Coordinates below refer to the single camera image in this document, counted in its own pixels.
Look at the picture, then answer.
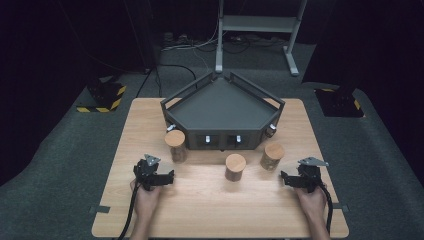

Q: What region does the person's left hand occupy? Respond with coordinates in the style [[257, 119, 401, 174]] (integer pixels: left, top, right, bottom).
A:
[[129, 179, 163, 218]]

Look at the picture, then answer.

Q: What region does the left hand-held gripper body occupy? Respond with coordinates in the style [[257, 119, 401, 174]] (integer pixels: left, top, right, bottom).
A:
[[133, 153, 162, 192]]

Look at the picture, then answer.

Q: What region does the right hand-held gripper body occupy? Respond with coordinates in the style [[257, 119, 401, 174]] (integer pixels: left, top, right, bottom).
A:
[[297, 156, 330, 194]]

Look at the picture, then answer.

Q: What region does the person's right hand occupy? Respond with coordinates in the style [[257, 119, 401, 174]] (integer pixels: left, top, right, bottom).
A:
[[295, 183, 328, 218]]

